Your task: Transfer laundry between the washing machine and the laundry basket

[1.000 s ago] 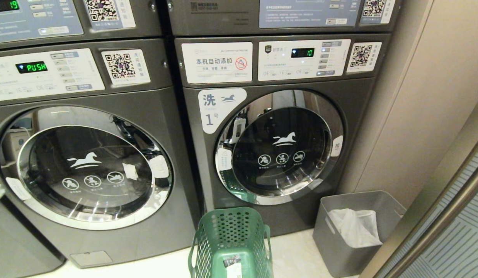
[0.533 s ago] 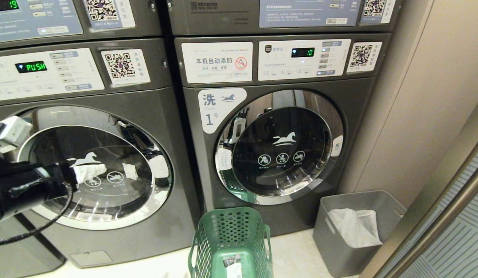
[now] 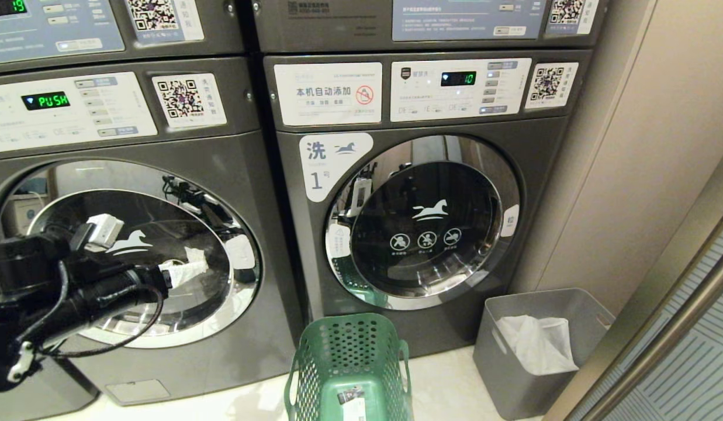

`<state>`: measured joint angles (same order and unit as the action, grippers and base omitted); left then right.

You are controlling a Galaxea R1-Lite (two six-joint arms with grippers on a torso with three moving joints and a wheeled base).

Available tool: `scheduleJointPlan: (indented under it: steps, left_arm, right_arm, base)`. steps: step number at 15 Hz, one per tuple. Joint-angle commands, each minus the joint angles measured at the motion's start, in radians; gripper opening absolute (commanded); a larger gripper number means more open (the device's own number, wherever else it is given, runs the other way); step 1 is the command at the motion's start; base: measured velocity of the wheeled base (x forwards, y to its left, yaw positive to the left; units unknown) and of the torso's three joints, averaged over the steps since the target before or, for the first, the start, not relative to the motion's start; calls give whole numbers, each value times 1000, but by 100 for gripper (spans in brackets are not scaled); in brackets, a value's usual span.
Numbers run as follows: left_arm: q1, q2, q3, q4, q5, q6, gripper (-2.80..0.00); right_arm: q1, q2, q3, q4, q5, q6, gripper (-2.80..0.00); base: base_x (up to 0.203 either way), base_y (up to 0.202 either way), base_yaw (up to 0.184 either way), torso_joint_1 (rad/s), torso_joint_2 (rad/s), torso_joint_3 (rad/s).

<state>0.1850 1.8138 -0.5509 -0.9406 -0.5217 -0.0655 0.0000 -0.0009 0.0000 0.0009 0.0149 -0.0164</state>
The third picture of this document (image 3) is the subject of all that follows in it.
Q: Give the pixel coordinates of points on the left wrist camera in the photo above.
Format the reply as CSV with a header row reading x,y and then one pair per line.
x,y
101,230

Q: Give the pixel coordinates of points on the white plastic bag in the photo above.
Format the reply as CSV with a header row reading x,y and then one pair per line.
x,y
539,345

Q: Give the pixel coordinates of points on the white washer control panel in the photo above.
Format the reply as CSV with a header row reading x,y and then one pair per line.
x,y
63,126
419,99

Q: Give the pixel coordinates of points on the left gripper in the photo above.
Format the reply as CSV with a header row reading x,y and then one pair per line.
x,y
121,289

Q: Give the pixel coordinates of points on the paper tag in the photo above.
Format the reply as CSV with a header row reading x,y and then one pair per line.
x,y
352,403

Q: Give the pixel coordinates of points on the grey stacked dryer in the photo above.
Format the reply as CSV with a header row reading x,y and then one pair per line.
x,y
221,23
338,23

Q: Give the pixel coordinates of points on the grey washing machine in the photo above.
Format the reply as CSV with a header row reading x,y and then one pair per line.
x,y
262,193
536,175

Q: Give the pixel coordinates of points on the grey service hatch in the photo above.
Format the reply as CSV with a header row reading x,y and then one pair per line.
x,y
138,392

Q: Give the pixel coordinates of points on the grey plastic bin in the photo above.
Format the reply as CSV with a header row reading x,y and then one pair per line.
x,y
507,386

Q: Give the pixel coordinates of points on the white notice sticker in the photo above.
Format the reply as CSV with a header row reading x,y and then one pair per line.
x,y
326,96

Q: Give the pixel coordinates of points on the ribbed glass door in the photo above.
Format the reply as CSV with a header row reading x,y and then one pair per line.
x,y
688,380

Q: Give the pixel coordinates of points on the round chrome washer door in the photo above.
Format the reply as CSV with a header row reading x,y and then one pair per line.
x,y
162,234
425,234

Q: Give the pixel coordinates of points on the white horse number sticker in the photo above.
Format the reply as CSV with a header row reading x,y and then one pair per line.
x,y
326,169

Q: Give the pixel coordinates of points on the white code sticker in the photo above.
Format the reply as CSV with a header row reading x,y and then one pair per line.
x,y
551,85
189,99

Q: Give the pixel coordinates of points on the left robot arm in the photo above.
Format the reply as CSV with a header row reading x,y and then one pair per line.
x,y
22,263

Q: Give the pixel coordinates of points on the green perforated laundry basket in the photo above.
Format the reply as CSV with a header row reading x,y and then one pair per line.
x,y
343,351

